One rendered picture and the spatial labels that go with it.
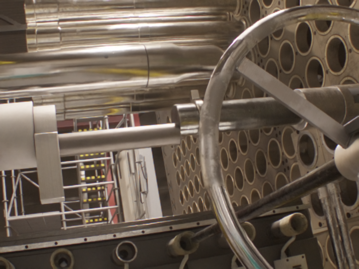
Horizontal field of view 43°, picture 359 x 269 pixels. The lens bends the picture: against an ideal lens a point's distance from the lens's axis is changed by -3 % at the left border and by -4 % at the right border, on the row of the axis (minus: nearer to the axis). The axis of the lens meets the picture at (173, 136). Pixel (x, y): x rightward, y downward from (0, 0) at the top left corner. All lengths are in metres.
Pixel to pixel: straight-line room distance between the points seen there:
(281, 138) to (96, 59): 2.50
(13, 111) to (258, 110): 0.92
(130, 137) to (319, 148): 1.17
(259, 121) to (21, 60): 0.95
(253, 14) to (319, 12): 3.57
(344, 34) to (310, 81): 0.54
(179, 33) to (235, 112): 2.22
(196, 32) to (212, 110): 3.56
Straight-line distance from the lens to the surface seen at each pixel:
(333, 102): 2.02
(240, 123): 1.85
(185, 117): 1.77
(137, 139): 1.73
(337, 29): 3.01
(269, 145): 3.95
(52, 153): 1.61
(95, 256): 1.47
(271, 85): 0.52
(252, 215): 0.85
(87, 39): 3.85
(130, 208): 9.00
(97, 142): 1.71
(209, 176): 0.46
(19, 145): 1.65
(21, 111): 1.68
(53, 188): 1.58
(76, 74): 1.42
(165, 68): 1.46
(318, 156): 2.57
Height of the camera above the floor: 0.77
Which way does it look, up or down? 17 degrees up
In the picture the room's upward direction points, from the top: 10 degrees counter-clockwise
